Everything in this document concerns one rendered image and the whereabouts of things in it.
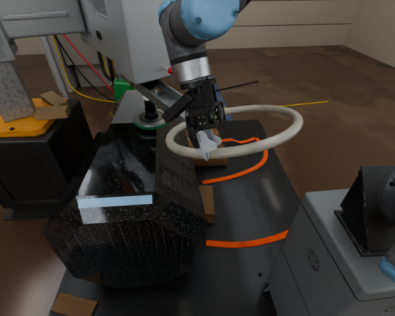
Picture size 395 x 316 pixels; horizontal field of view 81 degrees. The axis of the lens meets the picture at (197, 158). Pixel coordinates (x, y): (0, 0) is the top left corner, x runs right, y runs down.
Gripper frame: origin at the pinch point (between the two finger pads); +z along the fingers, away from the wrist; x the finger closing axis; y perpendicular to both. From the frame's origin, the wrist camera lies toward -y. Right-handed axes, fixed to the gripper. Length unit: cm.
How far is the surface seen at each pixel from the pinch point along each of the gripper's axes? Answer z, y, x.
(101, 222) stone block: 27, -54, -2
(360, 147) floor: 100, 67, 242
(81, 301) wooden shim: 88, -101, -6
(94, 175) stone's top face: 12, -65, 11
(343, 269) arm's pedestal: 48, 34, 13
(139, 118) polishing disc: -3, -67, 55
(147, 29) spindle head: -44, -38, 46
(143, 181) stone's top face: 18.5, -43.0, 17.3
